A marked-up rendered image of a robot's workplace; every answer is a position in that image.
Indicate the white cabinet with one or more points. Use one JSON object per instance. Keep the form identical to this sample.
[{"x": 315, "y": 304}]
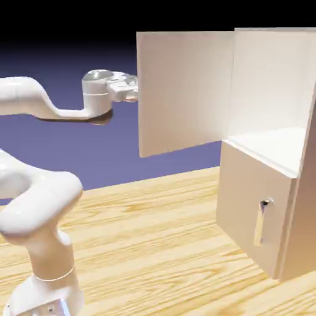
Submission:
[{"x": 303, "y": 222}]

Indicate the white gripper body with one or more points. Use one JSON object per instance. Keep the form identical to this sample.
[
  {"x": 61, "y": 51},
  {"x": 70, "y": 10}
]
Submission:
[{"x": 122, "y": 90}]

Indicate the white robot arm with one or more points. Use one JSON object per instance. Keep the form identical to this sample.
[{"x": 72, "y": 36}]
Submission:
[{"x": 47, "y": 222}]

